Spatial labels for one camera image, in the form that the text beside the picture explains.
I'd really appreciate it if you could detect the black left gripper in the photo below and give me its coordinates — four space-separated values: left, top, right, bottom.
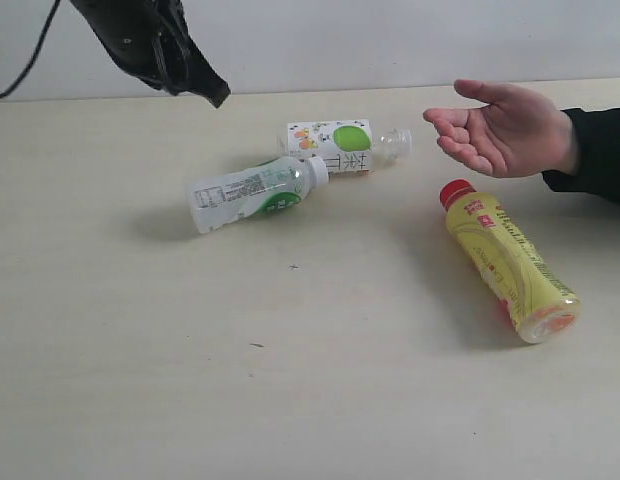
72 0 231 108

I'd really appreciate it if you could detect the white green labelled bottle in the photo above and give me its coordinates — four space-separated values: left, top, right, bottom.
187 156 329 234

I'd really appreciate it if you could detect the tea bottle with apple label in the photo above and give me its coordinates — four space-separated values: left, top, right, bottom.
277 118 413 175

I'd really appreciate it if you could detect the yellow bottle with red cap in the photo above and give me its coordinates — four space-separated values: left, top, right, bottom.
439 179 581 344

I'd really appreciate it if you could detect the person's open receiving hand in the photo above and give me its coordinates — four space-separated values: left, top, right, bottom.
423 79 579 178

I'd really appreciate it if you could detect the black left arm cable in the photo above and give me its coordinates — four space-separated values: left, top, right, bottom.
0 0 61 100

